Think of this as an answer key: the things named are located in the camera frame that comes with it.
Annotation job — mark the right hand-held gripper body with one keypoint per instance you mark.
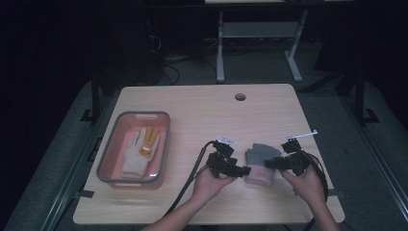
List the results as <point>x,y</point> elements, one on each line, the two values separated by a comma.
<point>296,160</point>

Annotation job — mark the black metal stand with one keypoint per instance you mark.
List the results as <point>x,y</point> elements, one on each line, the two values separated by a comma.
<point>95,96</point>
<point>360,96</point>

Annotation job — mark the cream glove with yellow patch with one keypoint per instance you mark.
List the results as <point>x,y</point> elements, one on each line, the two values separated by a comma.
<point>136,157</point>

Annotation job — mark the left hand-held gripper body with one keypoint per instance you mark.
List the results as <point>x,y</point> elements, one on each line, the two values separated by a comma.
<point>221,162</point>

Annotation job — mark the black table clamp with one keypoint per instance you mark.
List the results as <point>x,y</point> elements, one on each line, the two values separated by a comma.
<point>84,193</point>
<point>336,193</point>

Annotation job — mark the pink bin with grey rim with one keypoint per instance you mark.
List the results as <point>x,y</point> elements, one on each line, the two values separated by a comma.
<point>112,160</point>

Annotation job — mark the person's left hand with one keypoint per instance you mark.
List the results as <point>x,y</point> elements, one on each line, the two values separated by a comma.
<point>208,187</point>

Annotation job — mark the person's right hand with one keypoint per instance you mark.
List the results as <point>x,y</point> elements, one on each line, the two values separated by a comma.
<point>308,187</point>

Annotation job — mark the white metal desk frame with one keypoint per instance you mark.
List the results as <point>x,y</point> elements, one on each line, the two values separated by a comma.
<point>256,29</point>

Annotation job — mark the grey cloth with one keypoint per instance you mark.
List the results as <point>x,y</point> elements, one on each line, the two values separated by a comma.
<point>260,155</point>

